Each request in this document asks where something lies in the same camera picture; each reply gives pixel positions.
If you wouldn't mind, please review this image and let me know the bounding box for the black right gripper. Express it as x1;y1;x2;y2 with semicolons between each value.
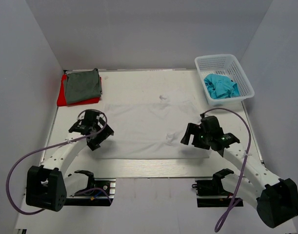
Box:
181;122;212;150

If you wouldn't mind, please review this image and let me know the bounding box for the white t shirt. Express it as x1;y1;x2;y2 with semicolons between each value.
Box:
93;90;211;159

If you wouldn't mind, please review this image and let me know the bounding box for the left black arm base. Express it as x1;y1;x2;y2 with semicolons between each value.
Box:
64;170;116;207

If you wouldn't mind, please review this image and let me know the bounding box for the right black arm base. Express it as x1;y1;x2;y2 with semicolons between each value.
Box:
191;169;234;208

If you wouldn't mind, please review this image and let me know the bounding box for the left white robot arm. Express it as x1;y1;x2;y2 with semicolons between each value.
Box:
25;109;114;212

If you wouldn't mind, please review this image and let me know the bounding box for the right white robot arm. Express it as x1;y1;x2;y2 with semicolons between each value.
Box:
181;116;298;228

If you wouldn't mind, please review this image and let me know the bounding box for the folded red t shirt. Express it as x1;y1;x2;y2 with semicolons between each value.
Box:
57;74;101;107

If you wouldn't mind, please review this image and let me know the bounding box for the folded grey t shirt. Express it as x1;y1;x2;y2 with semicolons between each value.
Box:
65;68;102;105

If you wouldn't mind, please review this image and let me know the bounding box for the teal crumpled t shirt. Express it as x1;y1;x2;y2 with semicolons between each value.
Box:
204;74;240;99

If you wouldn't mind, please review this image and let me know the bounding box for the white plastic basket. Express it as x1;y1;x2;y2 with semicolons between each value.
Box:
195;54;255;106

